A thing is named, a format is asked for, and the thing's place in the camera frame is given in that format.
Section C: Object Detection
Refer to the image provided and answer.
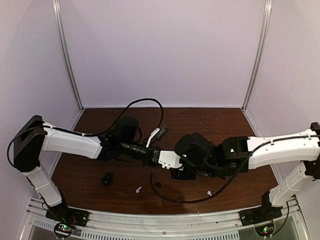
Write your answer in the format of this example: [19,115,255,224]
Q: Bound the black oval charging case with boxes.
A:
[100,172,114,186]

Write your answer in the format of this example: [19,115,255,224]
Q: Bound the aluminium frame post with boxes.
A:
[241,0,273,112]
[52,0,84,112]

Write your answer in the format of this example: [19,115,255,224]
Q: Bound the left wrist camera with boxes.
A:
[145,125,169,148]

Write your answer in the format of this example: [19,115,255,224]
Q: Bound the right aluminium frame post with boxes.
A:
[241,0,273,112]

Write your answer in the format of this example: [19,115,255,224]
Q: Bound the circuit board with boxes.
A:
[53,222,76,238]
[254,223,275,238]

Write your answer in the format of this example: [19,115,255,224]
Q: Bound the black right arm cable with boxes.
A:
[149,157,251,203]

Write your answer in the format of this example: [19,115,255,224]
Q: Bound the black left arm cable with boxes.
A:
[82,98,165,141]

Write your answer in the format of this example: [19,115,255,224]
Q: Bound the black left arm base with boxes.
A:
[43,190,89,228]

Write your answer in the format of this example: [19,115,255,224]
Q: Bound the black earbud small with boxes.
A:
[154,182,161,188]

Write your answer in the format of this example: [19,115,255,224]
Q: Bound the right circuit board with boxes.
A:
[254,223,275,238]

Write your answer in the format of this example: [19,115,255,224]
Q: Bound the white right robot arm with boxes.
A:
[162,122,320,221]

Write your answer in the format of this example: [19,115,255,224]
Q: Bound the left aluminium frame post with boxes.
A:
[52,0,84,112]

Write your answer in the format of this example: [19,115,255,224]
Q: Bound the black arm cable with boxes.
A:
[82,98,165,141]
[149,157,251,203]

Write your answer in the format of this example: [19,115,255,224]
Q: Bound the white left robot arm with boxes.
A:
[7,115,183,222]

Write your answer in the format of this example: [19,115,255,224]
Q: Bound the left circuit board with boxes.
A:
[53,222,76,238]

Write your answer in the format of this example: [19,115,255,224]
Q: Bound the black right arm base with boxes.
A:
[238,191,283,226]

